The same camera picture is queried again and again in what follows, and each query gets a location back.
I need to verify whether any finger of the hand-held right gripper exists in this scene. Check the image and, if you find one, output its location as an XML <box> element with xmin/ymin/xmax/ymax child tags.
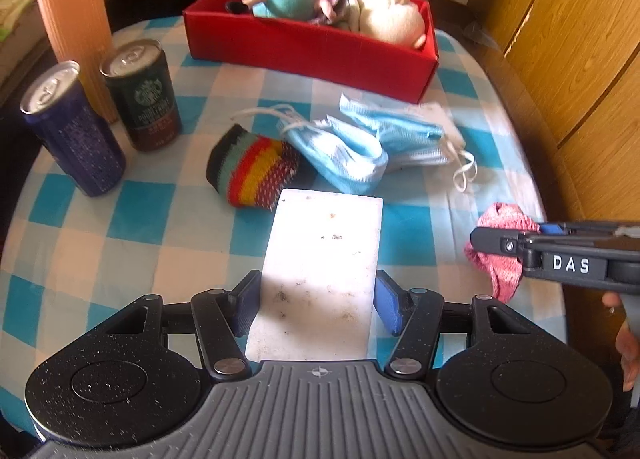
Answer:
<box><xmin>470</xmin><ymin>225</ymin><xmax>532</xmax><ymax>260</ymax></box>
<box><xmin>539</xmin><ymin>220</ymin><xmax>640</xmax><ymax>241</ymax></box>

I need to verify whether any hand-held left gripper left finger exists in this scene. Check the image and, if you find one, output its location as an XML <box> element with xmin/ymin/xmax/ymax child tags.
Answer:
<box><xmin>102</xmin><ymin>270</ymin><xmax>262</xmax><ymax>382</ymax></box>

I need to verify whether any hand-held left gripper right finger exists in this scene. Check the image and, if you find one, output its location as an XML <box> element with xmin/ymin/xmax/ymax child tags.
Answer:
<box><xmin>374</xmin><ymin>270</ymin><xmax>533</xmax><ymax>382</ymax></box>

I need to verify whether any red knitted cloth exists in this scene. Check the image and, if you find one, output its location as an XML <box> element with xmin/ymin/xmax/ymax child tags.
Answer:
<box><xmin>464</xmin><ymin>202</ymin><xmax>542</xmax><ymax>304</ymax></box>

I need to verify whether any white sponge block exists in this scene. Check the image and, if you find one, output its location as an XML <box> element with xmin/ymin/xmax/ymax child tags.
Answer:
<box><xmin>245</xmin><ymin>188</ymin><xmax>385</xmax><ymax>362</ymax></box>

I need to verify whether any cream cloth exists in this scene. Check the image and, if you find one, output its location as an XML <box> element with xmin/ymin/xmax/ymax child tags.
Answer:
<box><xmin>358</xmin><ymin>0</ymin><xmax>429</xmax><ymax>48</ymax></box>

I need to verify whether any red cardboard box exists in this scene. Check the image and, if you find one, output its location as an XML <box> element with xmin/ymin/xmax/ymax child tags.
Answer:
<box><xmin>181</xmin><ymin>0</ymin><xmax>441</xmax><ymax>105</ymax></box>

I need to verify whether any grey striped cloth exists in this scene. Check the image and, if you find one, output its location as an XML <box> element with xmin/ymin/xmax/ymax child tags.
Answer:
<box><xmin>320</xmin><ymin>0</ymin><xmax>362</xmax><ymax>31</ymax></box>

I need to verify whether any person's right hand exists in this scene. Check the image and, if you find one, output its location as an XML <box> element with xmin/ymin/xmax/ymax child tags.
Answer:
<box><xmin>601</xmin><ymin>291</ymin><xmax>640</xmax><ymax>393</ymax></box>

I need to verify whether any blue face mask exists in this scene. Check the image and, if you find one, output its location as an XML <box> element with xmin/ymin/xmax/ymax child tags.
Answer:
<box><xmin>232</xmin><ymin>104</ymin><xmax>390</xmax><ymax>195</ymax></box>
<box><xmin>339</xmin><ymin>93</ymin><xmax>447</xmax><ymax>171</ymax></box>
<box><xmin>400</xmin><ymin>103</ymin><xmax>478</xmax><ymax>192</ymax></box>

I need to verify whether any blue checked tablecloth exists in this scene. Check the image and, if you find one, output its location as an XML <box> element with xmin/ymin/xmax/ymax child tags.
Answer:
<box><xmin>0</xmin><ymin>14</ymin><xmax>568</xmax><ymax>442</ymax></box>

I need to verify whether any striped knitted pouch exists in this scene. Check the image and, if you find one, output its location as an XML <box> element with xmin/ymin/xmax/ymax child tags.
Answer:
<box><xmin>206</xmin><ymin>123</ymin><xmax>303</xmax><ymax>212</ymax></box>

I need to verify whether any wooden wardrobe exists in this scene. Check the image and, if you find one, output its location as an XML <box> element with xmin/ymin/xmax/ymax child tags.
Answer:
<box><xmin>467</xmin><ymin>0</ymin><xmax>640</xmax><ymax>227</ymax></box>

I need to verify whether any clear plastic bag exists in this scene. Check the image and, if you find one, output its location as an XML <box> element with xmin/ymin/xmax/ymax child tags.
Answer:
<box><xmin>462</xmin><ymin>22</ymin><xmax>495</xmax><ymax>46</ymax></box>

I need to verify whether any dark green drink can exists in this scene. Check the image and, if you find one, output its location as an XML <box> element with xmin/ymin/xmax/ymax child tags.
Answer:
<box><xmin>99</xmin><ymin>39</ymin><xmax>182</xmax><ymax>152</ymax></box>

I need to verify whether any blue drink can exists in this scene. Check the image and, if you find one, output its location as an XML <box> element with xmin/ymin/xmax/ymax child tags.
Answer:
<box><xmin>20</xmin><ymin>60</ymin><xmax>127</xmax><ymax>197</ymax></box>

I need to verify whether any peach ribbed bottle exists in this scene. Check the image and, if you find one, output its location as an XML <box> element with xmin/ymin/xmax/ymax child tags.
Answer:
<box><xmin>35</xmin><ymin>0</ymin><xmax>121</xmax><ymax>125</ymax></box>

